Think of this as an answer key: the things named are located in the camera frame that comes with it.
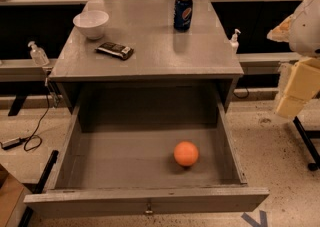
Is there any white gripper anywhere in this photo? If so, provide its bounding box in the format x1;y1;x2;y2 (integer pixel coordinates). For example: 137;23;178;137
267;0;320;119

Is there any orange ball fruit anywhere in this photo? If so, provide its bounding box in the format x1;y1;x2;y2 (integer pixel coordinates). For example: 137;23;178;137
174;141;199;167

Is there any grey open top drawer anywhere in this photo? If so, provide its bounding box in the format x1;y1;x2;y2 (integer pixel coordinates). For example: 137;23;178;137
25;86;269;218

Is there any small metal drawer knob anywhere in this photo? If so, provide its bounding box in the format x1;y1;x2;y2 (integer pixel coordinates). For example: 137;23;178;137
144;202;154;215

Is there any white pump bottle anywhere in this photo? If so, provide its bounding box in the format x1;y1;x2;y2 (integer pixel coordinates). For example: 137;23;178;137
230;29;241;53

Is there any black chair leg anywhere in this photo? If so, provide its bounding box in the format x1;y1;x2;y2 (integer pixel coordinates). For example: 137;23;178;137
293;117;320;171

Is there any blue pepsi soda can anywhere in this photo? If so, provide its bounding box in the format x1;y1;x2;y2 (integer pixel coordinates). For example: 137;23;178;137
174;0;193;31

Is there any blue floor tape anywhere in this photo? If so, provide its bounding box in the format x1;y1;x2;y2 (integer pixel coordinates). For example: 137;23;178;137
241;209;269;227

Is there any dark snack bar wrapper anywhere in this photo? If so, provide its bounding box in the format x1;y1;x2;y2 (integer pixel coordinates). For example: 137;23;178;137
96;42;134;61

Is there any white ceramic bowl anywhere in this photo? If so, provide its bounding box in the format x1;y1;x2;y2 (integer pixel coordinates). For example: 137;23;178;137
73;10;109;40

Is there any clear sanitizer pump bottle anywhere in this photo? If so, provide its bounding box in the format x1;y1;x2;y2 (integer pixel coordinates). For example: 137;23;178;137
28;41;50;66

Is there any cardboard box corner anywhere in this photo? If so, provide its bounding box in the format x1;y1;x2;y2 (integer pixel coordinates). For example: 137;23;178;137
0;164;31;227

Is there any black power adapter cable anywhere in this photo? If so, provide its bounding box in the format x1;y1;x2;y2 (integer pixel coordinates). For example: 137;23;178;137
0;84;53;153

